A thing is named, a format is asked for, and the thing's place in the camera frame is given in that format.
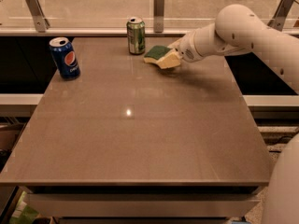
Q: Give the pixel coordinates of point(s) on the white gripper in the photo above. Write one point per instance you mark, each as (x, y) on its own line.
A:
(188, 48)

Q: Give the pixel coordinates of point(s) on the green and yellow sponge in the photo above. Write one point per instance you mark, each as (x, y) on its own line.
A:
(155, 54)

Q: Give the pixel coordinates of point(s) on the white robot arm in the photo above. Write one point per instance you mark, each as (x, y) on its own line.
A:
(238, 28)

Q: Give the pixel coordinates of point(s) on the green soda can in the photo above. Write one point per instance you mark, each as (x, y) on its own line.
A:
(136, 35)

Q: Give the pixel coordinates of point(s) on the blue Pepsi can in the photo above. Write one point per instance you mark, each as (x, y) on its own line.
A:
(64, 56)

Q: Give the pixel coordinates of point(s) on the glass barrier panel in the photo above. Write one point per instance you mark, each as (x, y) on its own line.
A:
(178, 14)

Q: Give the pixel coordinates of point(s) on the white table drawer front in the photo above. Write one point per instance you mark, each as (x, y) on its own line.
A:
(144, 205)

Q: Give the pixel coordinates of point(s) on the green packaging under table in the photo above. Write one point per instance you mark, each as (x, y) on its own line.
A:
(23, 213)

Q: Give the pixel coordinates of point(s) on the middle metal bracket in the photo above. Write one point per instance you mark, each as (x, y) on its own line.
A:
(158, 16)

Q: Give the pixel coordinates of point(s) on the metal bracket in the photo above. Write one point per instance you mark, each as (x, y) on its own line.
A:
(40, 21)
(278, 20)
(158, 16)

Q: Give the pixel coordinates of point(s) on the right metal bracket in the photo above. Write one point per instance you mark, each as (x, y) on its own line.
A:
(278, 20)

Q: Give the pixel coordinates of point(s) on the left metal bracket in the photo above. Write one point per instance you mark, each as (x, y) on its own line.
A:
(40, 21)

